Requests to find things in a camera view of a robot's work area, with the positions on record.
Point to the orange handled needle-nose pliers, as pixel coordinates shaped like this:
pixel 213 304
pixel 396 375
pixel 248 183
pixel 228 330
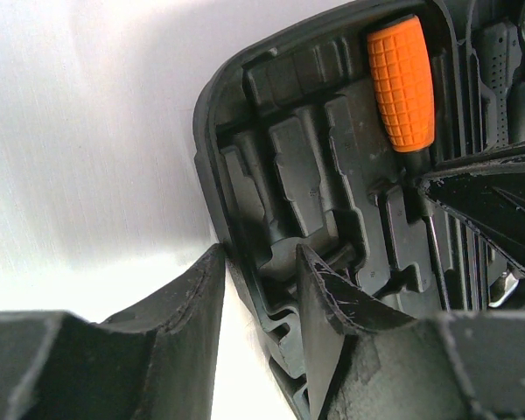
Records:
pixel 516 113

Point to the black plastic tool case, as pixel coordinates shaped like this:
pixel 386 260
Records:
pixel 292 150

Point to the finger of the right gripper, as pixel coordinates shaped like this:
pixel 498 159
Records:
pixel 486 192

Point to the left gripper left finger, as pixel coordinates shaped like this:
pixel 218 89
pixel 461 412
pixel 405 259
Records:
pixel 153 360

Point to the small claw hammer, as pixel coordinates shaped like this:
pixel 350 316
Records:
pixel 499 54

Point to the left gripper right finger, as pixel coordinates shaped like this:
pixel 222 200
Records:
pixel 366 360

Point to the large orange handled screwdriver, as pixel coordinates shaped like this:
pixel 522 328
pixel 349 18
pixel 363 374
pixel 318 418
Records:
pixel 401 71

